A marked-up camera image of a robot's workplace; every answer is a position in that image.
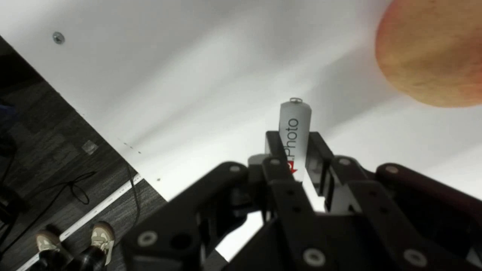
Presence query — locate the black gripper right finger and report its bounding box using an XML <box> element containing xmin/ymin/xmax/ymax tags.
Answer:
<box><xmin>305</xmin><ymin>130</ymin><xmax>482</xmax><ymax>271</ymax></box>

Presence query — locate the orange pink peach fruit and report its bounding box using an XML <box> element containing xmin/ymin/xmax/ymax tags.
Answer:
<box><xmin>373</xmin><ymin>0</ymin><xmax>482</xmax><ymax>109</ymax></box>

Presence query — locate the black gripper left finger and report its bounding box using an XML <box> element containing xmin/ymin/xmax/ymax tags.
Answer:
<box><xmin>123</xmin><ymin>130</ymin><xmax>328</xmax><ymax>271</ymax></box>

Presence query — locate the beige shoe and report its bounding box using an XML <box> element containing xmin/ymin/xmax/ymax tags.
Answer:
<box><xmin>81</xmin><ymin>220</ymin><xmax>117</xmax><ymax>268</ymax></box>
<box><xmin>34</xmin><ymin>228</ymin><xmax>64</xmax><ymax>271</ymax></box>

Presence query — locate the white cube shelf cabinet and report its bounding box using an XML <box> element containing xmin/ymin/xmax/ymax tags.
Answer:
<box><xmin>0</xmin><ymin>0</ymin><xmax>482</xmax><ymax>262</ymax></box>

